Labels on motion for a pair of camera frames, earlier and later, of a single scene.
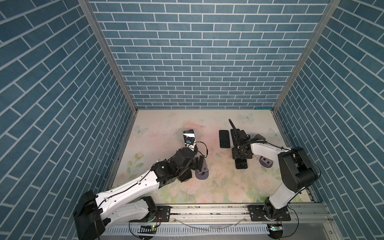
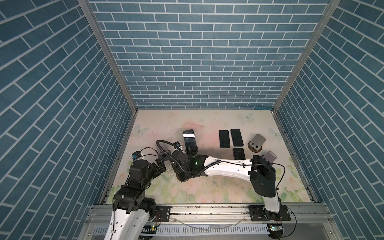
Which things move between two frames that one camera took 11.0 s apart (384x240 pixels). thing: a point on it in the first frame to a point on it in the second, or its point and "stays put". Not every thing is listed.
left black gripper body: (192, 164) to (152, 172)
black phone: (234, 136) stays put
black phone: (189, 136) stays put
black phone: (224, 139) stays put
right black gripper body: (237, 153) to (176, 169)
